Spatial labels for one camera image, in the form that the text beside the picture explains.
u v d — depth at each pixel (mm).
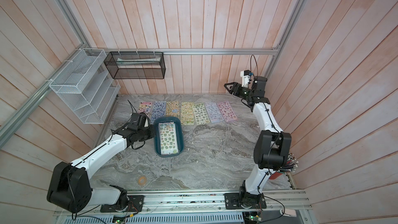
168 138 902
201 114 1081
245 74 775
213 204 748
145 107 1118
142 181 805
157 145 853
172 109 1112
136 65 1042
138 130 659
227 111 1105
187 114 1096
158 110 1107
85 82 742
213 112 1107
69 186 406
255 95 685
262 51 962
